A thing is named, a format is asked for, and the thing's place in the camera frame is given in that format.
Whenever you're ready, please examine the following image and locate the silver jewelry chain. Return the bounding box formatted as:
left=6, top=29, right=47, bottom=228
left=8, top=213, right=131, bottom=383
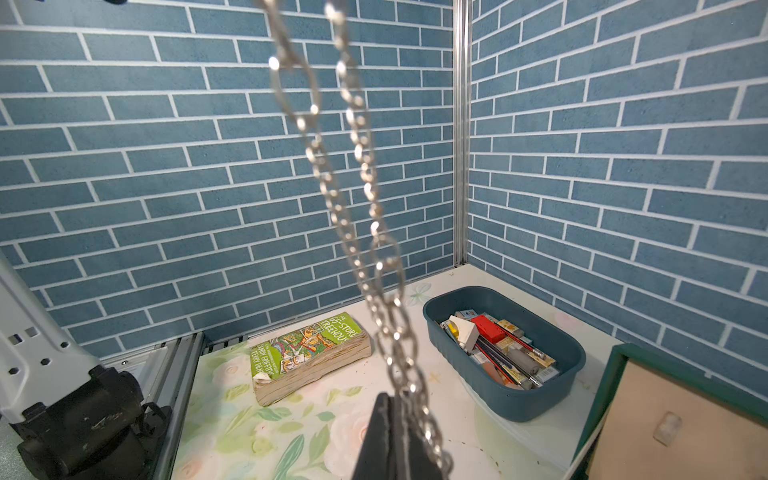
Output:
left=254, top=0, right=455, bottom=480

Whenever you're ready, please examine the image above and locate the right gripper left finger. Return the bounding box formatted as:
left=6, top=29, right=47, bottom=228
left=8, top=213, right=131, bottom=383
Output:
left=352, top=393, right=393, bottom=480

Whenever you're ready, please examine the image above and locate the green jewelry box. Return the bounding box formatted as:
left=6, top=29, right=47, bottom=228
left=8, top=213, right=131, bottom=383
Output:
left=564, top=344, right=767, bottom=479

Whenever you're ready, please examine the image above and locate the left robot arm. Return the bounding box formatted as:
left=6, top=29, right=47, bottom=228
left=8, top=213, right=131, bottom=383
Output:
left=1, top=259, right=172, bottom=479

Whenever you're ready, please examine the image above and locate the blue plastic tray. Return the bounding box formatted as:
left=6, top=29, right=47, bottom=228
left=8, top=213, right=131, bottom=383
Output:
left=423, top=286, right=586, bottom=422

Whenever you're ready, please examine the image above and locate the floral table mat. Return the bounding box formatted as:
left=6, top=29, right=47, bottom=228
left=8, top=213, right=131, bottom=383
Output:
left=171, top=265, right=615, bottom=479

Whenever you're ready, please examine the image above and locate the red box in tray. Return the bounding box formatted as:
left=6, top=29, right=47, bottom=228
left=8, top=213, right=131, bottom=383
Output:
left=471, top=315, right=507, bottom=344

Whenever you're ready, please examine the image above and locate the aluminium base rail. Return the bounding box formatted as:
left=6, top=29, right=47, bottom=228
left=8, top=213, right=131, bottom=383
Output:
left=101, top=331, right=247, bottom=480

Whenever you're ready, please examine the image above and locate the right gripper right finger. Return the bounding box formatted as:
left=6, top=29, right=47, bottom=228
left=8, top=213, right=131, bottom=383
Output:
left=392, top=396, right=442, bottom=480

